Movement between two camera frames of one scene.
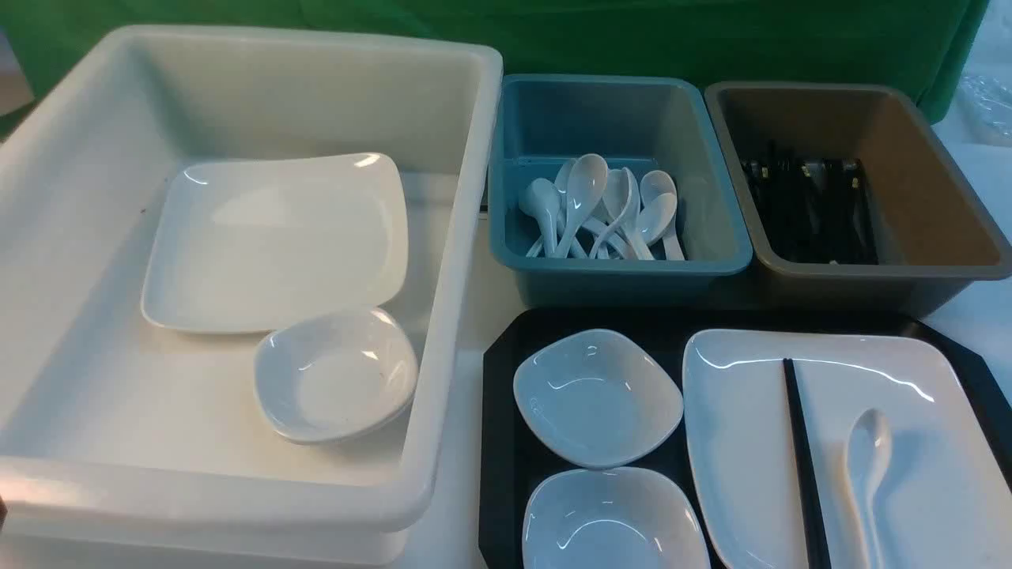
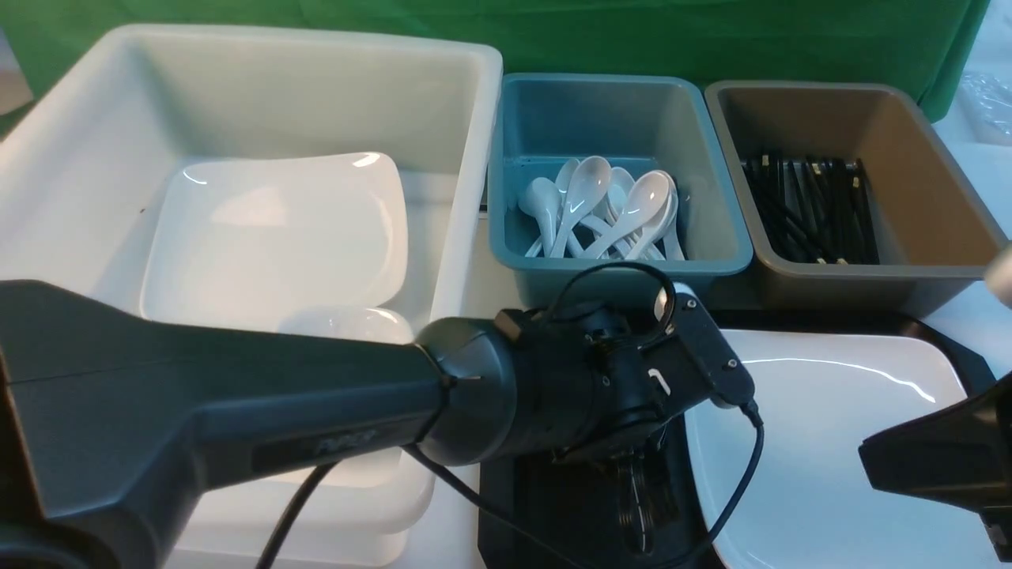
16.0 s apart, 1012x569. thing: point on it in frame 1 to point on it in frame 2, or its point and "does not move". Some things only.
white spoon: [657, 218] to [645, 203]
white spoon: [539, 198] does not move
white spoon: [622, 196] does not move
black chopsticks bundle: [814, 211] does not move
